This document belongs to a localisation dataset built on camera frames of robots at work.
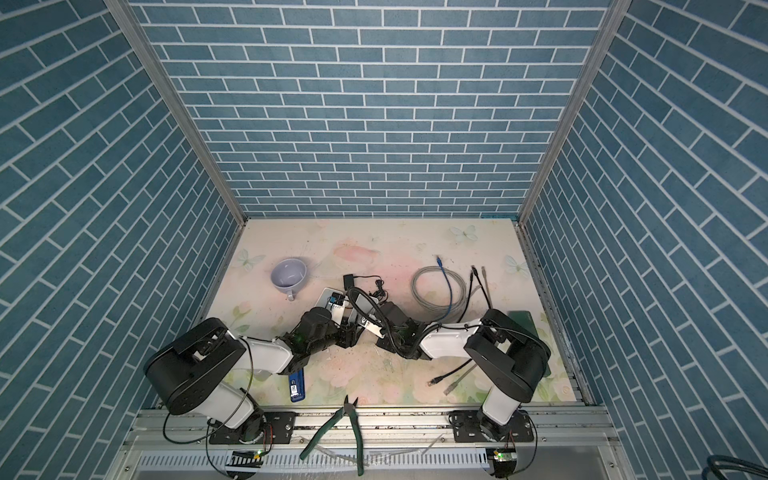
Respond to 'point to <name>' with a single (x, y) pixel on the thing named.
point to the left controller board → (244, 458)
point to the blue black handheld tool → (297, 386)
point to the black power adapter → (348, 281)
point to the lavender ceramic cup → (288, 275)
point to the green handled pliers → (350, 408)
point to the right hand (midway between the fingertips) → (378, 322)
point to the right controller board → (504, 460)
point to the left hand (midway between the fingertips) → (359, 324)
